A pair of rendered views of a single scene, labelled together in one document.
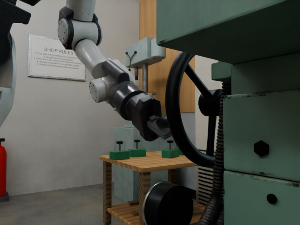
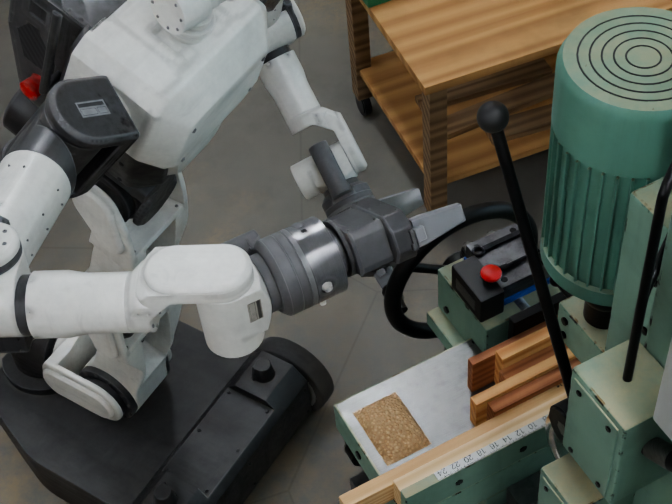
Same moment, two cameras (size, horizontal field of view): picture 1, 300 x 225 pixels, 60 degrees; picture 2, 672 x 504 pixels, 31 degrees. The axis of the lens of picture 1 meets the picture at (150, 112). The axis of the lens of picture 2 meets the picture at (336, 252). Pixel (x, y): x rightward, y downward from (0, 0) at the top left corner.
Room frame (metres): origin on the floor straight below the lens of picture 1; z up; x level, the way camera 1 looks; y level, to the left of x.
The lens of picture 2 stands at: (-0.66, -0.30, 2.32)
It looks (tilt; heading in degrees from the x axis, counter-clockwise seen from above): 49 degrees down; 16
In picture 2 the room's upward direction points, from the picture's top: 6 degrees counter-clockwise
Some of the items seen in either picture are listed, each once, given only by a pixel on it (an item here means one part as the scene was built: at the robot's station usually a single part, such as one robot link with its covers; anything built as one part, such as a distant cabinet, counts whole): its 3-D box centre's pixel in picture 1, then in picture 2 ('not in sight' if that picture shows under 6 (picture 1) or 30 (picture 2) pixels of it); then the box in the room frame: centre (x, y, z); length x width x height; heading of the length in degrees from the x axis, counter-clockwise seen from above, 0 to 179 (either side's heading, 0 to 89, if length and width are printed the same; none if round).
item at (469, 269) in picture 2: not in sight; (498, 268); (0.46, -0.21, 0.99); 0.13 x 0.11 x 0.06; 130
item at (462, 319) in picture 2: not in sight; (500, 298); (0.46, -0.22, 0.91); 0.15 x 0.14 x 0.09; 130
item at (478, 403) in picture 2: not in sight; (551, 373); (0.33, -0.30, 0.93); 0.26 x 0.02 x 0.06; 130
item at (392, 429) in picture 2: not in sight; (391, 424); (0.22, -0.09, 0.91); 0.10 x 0.07 x 0.02; 40
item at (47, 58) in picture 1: (58, 58); not in sight; (2.94, 1.04, 1.48); 0.64 x 0.02 x 0.46; 122
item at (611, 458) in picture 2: not in sight; (620, 422); (0.06, -0.38, 1.23); 0.09 x 0.08 x 0.15; 40
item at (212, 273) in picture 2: not in sight; (192, 293); (0.06, 0.07, 1.36); 0.13 x 0.07 x 0.09; 100
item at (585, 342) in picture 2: not in sight; (607, 346); (0.31, -0.37, 1.03); 0.14 x 0.07 x 0.09; 40
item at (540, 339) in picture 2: not in sight; (551, 344); (0.37, -0.30, 0.94); 0.18 x 0.02 x 0.07; 130
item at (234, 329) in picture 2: not in sight; (244, 287); (0.09, 0.03, 1.34); 0.11 x 0.11 x 0.11; 40
